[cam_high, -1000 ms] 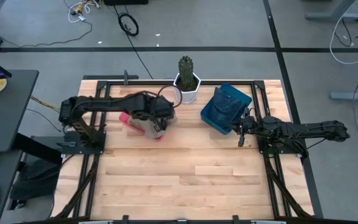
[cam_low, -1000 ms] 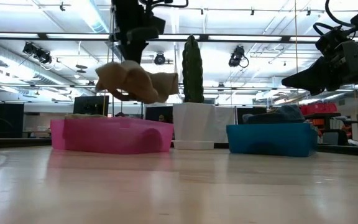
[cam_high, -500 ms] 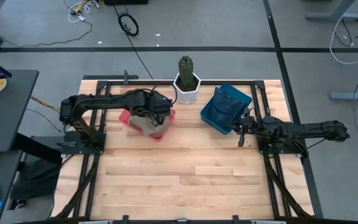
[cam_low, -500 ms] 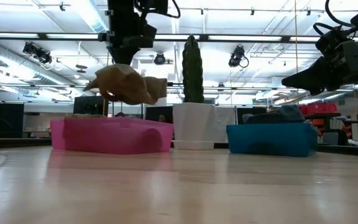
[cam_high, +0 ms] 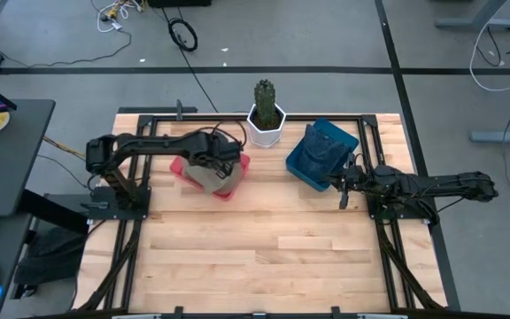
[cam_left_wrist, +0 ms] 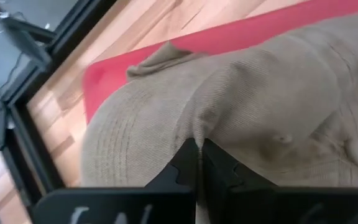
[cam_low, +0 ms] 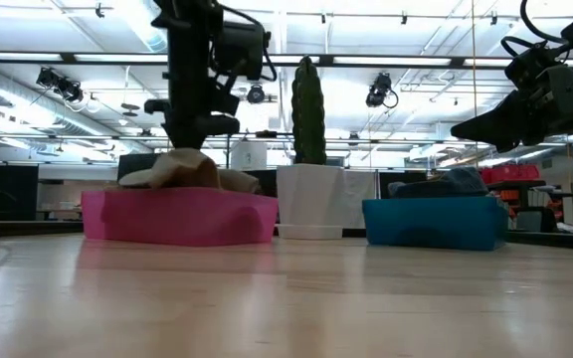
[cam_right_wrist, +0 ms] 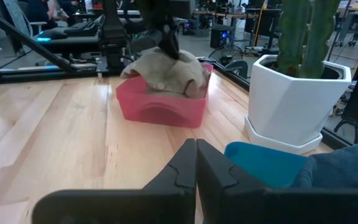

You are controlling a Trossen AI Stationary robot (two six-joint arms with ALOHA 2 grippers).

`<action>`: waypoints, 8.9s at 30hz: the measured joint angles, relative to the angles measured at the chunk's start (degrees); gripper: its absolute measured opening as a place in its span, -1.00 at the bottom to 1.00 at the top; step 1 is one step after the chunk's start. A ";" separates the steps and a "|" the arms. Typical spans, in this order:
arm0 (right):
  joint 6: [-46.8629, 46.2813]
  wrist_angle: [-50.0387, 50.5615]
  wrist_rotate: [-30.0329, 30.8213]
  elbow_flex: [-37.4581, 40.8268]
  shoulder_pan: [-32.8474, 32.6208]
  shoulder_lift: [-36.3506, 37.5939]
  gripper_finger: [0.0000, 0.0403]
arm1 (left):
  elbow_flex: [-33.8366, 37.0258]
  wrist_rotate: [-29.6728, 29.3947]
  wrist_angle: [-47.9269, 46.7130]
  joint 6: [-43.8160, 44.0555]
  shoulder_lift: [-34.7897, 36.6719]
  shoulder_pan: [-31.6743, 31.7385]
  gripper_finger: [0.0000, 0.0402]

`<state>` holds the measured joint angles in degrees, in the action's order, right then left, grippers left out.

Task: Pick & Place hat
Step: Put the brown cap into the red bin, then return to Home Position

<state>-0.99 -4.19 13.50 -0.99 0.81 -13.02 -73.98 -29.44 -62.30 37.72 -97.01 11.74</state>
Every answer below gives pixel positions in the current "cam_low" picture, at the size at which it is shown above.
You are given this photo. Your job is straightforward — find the white faceted plant pot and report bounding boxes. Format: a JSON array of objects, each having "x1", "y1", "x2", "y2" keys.
[{"x1": 276, "y1": 163, "x2": 346, "y2": 228}]

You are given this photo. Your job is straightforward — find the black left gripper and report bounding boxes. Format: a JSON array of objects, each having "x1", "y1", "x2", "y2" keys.
[{"x1": 144, "y1": 47, "x2": 242, "y2": 151}]

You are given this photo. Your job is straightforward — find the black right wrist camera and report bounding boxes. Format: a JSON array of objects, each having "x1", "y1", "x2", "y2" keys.
[{"x1": 503, "y1": 42, "x2": 551, "y2": 90}]

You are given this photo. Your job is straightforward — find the black studio light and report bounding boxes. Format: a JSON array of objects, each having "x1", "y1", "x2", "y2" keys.
[{"x1": 36, "y1": 67, "x2": 85, "y2": 104}]

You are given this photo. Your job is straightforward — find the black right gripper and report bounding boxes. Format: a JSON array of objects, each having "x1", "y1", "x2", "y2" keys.
[{"x1": 449, "y1": 64, "x2": 573, "y2": 154}]

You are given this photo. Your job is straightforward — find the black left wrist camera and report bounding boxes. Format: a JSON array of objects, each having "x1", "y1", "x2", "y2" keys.
[{"x1": 214, "y1": 20, "x2": 273, "y2": 83}]

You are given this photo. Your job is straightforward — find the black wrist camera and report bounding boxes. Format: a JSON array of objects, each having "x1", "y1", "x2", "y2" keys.
[
  {"x1": 503, "y1": 42, "x2": 551, "y2": 90},
  {"x1": 214, "y1": 20, "x2": 273, "y2": 83}
]

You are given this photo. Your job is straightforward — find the white box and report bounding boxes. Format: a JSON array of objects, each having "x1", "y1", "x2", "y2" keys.
[{"x1": 230, "y1": 141, "x2": 269, "y2": 171}]

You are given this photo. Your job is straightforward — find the black ceiling spotlight with cable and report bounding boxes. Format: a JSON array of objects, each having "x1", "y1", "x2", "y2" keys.
[{"x1": 365, "y1": 72, "x2": 400, "y2": 109}]

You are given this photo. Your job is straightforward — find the black aluminium table frame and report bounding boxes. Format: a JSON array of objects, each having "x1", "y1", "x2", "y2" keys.
[{"x1": 0, "y1": 217, "x2": 573, "y2": 253}]

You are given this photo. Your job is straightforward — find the pink plastic bin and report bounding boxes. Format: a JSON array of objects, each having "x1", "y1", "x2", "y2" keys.
[{"x1": 81, "y1": 187, "x2": 280, "y2": 249}]

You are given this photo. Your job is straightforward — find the black round ceiling spotlight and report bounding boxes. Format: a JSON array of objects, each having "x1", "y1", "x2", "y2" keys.
[{"x1": 246, "y1": 84, "x2": 267, "y2": 105}]

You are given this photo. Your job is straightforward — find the black overhead light bar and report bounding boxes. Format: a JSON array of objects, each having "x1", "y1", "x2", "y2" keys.
[{"x1": 0, "y1": 51, "x2": 573, "y2": 70}]

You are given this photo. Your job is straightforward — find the green cactus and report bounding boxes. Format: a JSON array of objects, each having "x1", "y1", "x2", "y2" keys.
[{"x1": 290, "y1": 55, "x2": 328, "y2": 166}]

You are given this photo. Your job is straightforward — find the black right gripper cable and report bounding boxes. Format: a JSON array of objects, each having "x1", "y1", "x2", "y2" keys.
[{"x1": 499, "y1": 0, "x2": 573, "y2": 59}]

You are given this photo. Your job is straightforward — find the blue denim hat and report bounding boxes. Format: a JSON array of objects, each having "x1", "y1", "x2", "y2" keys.
[{"x1": 387, "y1": 166, "x2": 491, "y2": 200}]

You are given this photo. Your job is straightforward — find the red storage bins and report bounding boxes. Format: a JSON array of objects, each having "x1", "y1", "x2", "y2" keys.
[{"x1": 479, "y1": 163, "x2": 541, "y2": 185}]

